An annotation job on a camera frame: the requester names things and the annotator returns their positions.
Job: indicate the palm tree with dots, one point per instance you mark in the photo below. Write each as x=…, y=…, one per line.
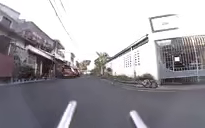
x=101, y=60

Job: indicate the trees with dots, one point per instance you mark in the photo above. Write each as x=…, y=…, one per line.
x=85, y=64

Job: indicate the strip of bushes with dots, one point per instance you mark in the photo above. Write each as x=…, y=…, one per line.
x=123, y=78

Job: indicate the grey asphalt road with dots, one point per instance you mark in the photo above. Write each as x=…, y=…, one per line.
x=100, y=96

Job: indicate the red car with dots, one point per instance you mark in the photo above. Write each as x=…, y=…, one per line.
x=68, y=72

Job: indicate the long white building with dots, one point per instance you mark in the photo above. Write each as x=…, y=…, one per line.
x=140, y=56

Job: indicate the robot's own part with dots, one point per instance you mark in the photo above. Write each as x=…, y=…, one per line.
x=137, y=120
x=67, y=115

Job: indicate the building with dark signboard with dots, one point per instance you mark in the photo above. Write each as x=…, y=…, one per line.
x=36, y=43

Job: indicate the white framed signboard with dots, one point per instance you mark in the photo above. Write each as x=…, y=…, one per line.
x=164, y=23

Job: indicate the concrete kerb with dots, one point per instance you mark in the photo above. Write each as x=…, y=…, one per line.
x=183, y=87

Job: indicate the grey metal gate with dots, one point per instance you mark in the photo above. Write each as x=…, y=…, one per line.
x=186, y=53

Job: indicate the grey building with red wall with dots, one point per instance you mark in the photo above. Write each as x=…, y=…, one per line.
x=3, y=43

